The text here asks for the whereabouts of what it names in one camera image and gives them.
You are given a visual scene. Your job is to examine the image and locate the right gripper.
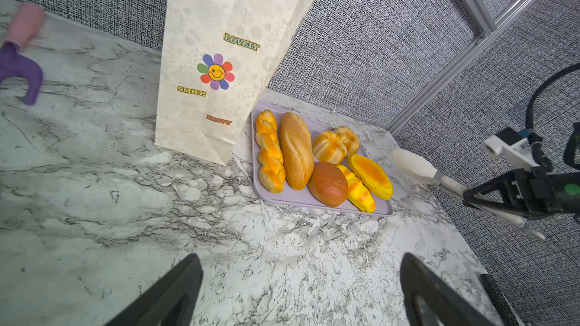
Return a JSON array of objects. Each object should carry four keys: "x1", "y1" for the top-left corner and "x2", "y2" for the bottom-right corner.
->
[{"x1": 463, "y1": 168, "x2": 566, "y2": 224}]

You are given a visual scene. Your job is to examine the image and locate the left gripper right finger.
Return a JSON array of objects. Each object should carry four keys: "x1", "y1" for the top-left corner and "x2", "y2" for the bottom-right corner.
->
[{"x1": 400, "y1": 253, "x2": 492, "y2": 325}]

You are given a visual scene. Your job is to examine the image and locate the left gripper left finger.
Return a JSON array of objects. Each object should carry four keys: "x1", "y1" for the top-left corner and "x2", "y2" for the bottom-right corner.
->
[{"x1": 107, "y1": 254, "x2": 203, "y2": 325}]

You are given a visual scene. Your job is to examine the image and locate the metal tongs white tips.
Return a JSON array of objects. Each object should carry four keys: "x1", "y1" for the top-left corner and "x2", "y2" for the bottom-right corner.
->
[{"x1": 392, "y1": 149, "x2": 545, "y2": 241}]

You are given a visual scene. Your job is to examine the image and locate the yellow oval fake bread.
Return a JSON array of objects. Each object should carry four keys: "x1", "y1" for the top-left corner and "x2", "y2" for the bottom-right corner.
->
[{"x1": 336, "y1": 165, "x2": 376, "y2": 213}]

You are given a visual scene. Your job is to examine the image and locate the round brown fake bun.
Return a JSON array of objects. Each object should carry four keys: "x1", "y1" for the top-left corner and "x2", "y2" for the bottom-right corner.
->
[{"x1": 308, "y1": 161, "x2": 348, "y2": 208}]

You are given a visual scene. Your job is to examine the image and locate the orange twisted fake bread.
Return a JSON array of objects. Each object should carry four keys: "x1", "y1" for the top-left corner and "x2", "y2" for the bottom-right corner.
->
[{"x1": 255, "y1": 110, "x2": 285, "y2": 193}]

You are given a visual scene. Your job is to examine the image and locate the yellow ring fake bread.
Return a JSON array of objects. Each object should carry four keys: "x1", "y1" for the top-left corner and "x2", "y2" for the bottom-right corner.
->
[{"x1": 312, "y1": 130, "x2": 347, "y2": 165}]

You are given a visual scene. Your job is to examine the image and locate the golden baguette fake bread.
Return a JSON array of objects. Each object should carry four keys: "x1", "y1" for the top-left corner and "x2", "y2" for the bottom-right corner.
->
[{"x1": 279, "y1": 112, "x2": 314, "y2": 190}]

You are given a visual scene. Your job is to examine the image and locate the white paper gift bag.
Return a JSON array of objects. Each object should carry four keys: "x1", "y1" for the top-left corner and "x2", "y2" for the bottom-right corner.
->
[{"x1": 155, "y1": 0, "x2": 315, "y2": 165}]

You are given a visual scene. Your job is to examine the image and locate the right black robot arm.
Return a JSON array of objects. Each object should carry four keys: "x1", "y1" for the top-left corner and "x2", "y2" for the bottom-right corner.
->
[{"x1": 462, "y1": 63, "x2": 579, "y2": 224}]

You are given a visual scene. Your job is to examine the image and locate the lilac plastic tray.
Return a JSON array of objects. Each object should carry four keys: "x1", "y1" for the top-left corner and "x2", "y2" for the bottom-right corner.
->
[{"x1": 251, "y1": 101, "x2": 393, "y2": 217}]

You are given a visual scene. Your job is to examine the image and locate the purple toy rake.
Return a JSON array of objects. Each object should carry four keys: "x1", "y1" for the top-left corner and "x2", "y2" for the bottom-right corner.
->
[{"x1": 1, "y1": 2, "x2": 46, "y2": 106}]

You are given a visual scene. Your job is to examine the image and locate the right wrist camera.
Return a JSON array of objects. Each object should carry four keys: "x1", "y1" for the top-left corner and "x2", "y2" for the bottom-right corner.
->
[{"x1": 483, "y1": 127, "x2": 539, "y2": 171}]

